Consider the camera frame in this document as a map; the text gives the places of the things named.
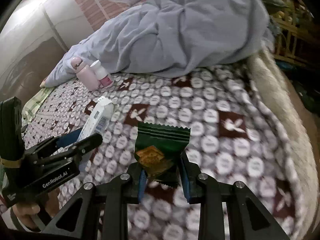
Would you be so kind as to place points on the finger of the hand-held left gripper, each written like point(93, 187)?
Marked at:
point(67, 137)
point(87, 142)

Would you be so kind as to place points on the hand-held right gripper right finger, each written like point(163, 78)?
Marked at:
point(186, 182)

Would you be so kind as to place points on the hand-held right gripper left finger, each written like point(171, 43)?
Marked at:
point(142, 182)

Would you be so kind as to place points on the white blue carton box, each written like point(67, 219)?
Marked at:
point(100, 115)

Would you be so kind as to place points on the green snack packet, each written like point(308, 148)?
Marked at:
point(160, 140)

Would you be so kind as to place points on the person's left hand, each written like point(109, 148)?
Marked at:
point(25, 217)

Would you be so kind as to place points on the green checked cloth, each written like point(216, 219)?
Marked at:
point(37, 102)

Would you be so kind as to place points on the pink bottle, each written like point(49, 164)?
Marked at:
point(86, 77)

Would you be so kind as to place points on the rabbit print fleece blanket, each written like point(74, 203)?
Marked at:
point(200, 120)

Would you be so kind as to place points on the white pink-label pill bottle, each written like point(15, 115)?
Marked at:
point(102, 76)

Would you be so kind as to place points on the beige fluffy mattress pad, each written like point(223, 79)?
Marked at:
point(287, 105)

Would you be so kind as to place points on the striped pink mat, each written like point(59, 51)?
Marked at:
point(100, 7)

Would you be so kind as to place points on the grey-blue duvet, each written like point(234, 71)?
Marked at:
point(175, 30)

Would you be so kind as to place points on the wooden crib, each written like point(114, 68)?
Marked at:
point(292, 27)

